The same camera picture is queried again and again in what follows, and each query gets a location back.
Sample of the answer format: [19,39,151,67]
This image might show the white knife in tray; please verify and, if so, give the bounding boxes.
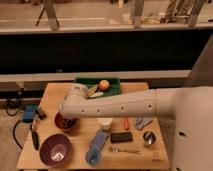
[89,92,104,99]

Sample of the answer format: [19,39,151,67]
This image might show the black cable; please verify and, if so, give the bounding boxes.
[12,119,26,150]

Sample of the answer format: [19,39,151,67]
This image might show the brown bowl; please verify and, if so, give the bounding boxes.
[54,113,78,131]

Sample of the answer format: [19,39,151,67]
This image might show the blue grey cloth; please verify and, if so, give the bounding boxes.
[134,117,152,130]

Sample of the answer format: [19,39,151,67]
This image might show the green plastic tray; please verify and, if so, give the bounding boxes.
[75,77,121,97]

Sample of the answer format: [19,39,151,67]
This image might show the orange carrot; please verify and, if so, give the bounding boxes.
[124,118,130,131]

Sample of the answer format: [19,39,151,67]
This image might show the blue power box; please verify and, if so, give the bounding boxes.
[22,104,38,123]

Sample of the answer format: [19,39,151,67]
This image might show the blue folded towel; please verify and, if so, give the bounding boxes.
[90,129,109,150]

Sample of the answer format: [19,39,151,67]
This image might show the dark grapes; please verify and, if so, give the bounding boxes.
[63,119,77,129]

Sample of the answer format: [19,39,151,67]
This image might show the black handled tool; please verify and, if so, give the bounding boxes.
[30,116,39,151]

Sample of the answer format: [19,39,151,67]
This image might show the purple bowl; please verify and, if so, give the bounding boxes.
[39,134,72,167]

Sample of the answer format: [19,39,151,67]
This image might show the silver metal cup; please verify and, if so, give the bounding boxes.
[143,131,156,147]

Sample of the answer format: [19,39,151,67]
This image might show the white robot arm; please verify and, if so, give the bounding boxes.
[59,83,213,171]

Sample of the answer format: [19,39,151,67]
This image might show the orange fruit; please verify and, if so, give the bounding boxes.
[99,80,110,91]

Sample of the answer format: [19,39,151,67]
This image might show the black rectangular block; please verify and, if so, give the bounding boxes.
[110,132,133,143]

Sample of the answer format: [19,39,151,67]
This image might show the silver fork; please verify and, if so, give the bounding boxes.
[109,147,141,154]

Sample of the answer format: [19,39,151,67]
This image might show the white plastic cup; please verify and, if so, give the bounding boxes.
[98,118,113,130]

